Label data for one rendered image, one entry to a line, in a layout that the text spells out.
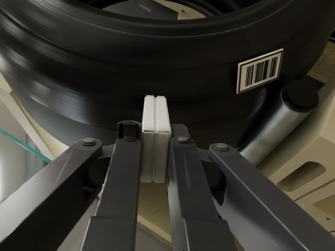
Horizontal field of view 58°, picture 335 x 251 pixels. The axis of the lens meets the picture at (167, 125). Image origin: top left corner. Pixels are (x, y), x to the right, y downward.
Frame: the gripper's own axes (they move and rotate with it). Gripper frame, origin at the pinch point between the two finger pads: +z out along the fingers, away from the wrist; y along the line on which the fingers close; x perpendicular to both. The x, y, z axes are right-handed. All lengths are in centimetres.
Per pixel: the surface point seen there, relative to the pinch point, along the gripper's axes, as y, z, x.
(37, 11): -13.5, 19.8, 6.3
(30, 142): -268, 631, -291
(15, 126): -279, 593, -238
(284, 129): 17.7, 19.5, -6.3
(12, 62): -17.0, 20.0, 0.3
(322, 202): 40, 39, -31
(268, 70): 13.3, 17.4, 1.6
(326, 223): 43, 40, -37
